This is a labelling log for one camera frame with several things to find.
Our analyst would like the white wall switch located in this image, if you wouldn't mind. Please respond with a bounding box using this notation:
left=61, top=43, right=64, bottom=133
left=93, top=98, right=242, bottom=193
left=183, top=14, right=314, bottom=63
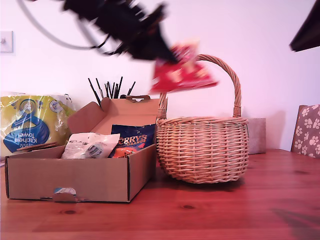
left=0, top=30, right=14, bottom=54

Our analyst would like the white Galaxy eggs bag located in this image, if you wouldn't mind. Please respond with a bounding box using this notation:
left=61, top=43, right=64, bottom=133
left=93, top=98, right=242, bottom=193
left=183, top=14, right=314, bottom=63
left=60, top=132, right=121, bottom=160

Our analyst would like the black cable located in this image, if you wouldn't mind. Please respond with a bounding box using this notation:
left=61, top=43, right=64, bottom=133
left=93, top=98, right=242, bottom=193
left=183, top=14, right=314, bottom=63
left=81, top=23, right=126, bottom=56

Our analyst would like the grey cable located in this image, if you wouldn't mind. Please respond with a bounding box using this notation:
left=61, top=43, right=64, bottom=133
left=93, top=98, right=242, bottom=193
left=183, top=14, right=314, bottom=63
left=16, top=0, right=97, bottom=50

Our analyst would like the grey block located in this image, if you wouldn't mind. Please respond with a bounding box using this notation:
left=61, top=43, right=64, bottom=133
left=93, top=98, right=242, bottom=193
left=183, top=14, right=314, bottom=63
left=246, top=117, right=267, bottom=155

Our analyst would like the brown cardboard box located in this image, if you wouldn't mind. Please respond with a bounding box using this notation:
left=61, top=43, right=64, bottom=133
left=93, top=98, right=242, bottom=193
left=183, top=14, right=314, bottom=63
left=4, top=94, right=169, bottom=204

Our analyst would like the blue Terry's orange bag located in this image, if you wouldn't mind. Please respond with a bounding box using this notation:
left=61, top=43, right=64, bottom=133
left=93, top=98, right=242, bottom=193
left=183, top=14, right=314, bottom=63
left=107, top=123, right=157, bottom=160

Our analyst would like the yellow kitchen towel pack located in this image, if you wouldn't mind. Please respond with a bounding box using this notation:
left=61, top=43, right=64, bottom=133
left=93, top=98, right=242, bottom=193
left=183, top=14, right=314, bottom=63
left=0, top=93, right=77, bottom=159

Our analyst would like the woven wicker basket with handle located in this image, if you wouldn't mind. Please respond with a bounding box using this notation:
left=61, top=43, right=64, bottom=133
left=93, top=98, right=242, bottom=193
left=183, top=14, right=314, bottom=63
left=155, top=53, right=250, bottom=185

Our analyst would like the red white Maltesers bag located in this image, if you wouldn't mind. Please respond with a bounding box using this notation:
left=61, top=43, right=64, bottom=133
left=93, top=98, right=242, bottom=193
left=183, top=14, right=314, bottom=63
left=149, top=38, right=220, bottom=96

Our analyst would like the blue white sticker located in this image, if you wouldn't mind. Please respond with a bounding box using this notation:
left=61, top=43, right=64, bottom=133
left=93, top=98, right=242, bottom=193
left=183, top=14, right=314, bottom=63
left=53, top=187, right=77, bottom=196

